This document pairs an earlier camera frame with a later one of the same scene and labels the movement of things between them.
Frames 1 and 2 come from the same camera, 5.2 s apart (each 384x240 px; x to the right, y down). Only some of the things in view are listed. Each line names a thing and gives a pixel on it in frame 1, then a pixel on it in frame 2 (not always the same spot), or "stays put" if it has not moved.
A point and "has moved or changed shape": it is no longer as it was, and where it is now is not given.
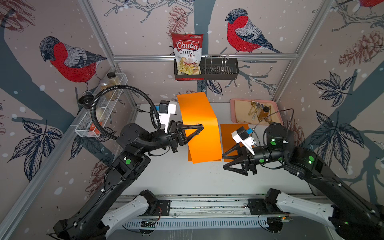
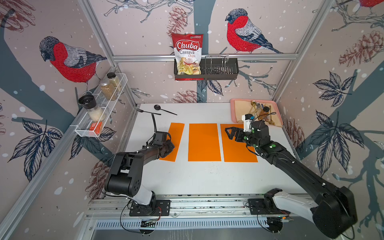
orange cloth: (228, 141) stays put
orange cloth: (196, 108) has moved or changed shape
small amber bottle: (264, 113) stays put
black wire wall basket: (213, 67) stays put
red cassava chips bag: (188, 50) stays put
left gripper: (175, 135) → (171, 146)
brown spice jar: (111, 94) stays put
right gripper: (249, 163) → (239, 131)
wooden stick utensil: (270, 113) stays put
